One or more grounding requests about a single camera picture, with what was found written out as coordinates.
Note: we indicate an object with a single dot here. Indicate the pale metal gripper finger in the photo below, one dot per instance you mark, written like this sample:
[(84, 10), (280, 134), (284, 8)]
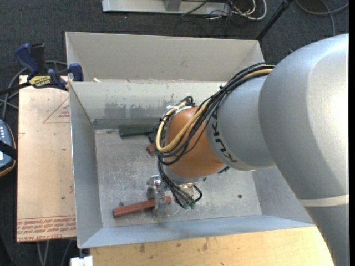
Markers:
[(160, 206), (153, 186)]

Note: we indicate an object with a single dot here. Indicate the grey metal bin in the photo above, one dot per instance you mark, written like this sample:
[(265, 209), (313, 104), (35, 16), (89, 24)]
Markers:
[(127, 170)]

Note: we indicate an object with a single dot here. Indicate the red-brown flat block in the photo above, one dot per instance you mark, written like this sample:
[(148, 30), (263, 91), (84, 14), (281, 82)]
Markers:
[(151, 149), (130, 209)]

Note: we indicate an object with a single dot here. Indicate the dark green flat block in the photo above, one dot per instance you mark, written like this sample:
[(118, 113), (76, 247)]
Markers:
[(136, 131)]

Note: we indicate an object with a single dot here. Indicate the brown cardboard board red print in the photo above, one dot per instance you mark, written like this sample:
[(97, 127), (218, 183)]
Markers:
[(44, 162)]

